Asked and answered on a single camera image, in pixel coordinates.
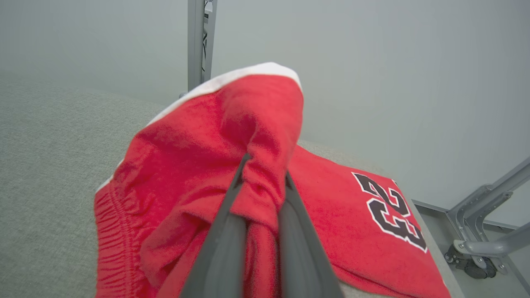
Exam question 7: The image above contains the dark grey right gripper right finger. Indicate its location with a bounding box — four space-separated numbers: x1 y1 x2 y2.
277 171 345 298

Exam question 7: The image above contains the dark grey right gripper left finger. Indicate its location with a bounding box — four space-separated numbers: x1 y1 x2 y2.
180 153 252 298

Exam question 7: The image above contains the red basketball jersey top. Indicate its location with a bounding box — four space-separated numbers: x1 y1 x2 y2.
286 145 452 298

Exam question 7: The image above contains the red basketball shorts white trim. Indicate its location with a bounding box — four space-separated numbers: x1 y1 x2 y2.
94 62 305 298

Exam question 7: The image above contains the black caster wheel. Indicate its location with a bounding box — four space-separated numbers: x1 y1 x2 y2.
455 256 497 280

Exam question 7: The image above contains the grey floor rail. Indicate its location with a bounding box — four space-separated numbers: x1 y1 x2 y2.
412 200 518 230

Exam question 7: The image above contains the grey partition joint post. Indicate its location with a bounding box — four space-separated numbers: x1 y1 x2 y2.
187 0 219 92

